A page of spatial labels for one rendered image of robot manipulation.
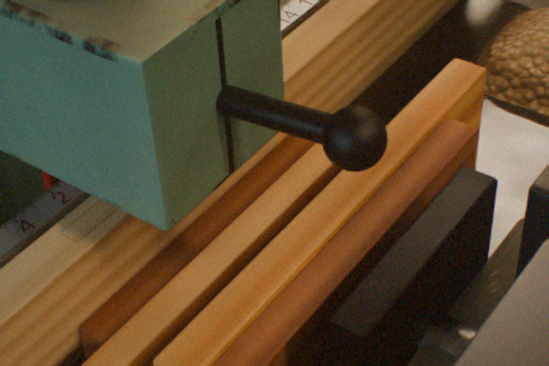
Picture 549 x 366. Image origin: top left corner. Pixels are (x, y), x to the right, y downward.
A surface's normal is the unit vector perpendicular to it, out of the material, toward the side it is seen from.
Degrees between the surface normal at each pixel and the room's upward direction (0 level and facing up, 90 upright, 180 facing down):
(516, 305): 0
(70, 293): 90
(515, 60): 29
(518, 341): 0
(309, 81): 90
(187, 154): 90
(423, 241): 0
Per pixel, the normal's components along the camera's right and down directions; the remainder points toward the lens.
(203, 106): 0.80, 0.36
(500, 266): -0.05, -0.75
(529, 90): -0.59, 0.23
